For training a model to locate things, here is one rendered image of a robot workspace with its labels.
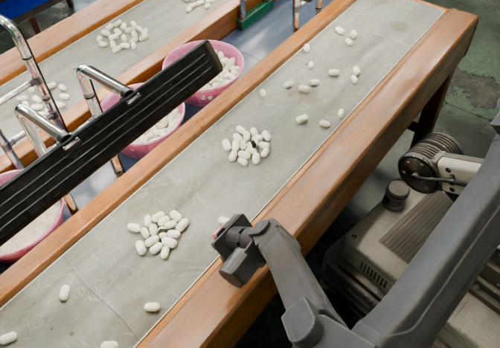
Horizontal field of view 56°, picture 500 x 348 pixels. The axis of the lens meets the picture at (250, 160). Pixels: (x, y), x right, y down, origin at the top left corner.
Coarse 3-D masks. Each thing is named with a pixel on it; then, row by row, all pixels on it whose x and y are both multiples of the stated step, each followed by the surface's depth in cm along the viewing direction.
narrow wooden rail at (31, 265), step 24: (336, 0) 177; (312, 24) 167; (288, 48) 158; (264, 72) 150; (240, 96) 144; (192, 120) 137; (216, 120) 139; (168, 144) 131; (144, 168) 125; (120, 192) 120; (72, 216) 116; (96, 216) 116; (48, 240) 112; (72, 240) 112; (24, 264) 108; (48, 264) 110; (0, 288) 104
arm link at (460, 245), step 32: (480, 192) 52; (448, 224) 52; (480, 224) 50; (416, 256) 52; (448, 256) 49; (480, 256) 49; (416, 288) 48; (448, 288) 48; (384, 320) 48; (416, 320) 47
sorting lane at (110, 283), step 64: (384, 0) 180; (320, 64) 156; (384, 64) 155; (256, 128) 137; (320, 128) 136; (192, 192) 123; (256, 192) 122; (64, 256) 112; (128, 256) 111; (192, 256) 110; (0, 320) 102; (64, 320) 101; (128, 320) 101
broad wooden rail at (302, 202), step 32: (448, 32) 161; (416, 64) 150; (448, 64) 163; (384, 96) 141; (416, 96) 145; (352, 128) 133; (384, 128) 132; (320, 160) 125; (352, 160) 125; (288, 192) 119; (320, 192) 118; (352, 192) 136; (288, 224) 112; (320, 224) 123; (192, 288) 104; (224, 288) 102; (256, 288) 104; (192, 320) 98; (224, 320) 98
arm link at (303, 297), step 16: (272, 224) 89; (256, 240) 89; (272, 240) 84; (288, 240) 83; (272, 256) 80; (288, 256) 76; (272, 272) 76; (288, 272) 72; (304, 272) 69; (288, 288) 68; (304, 288) 65; (320, 288) 67; (288, 304) 65; (304, 304) 56; (320, 304) 58; (288, 320) 56; (304, 320) 53; (320, 320) 53; (336, 320) 58; (288, 336) 53; (304, 336) 51; (320, 336) 52
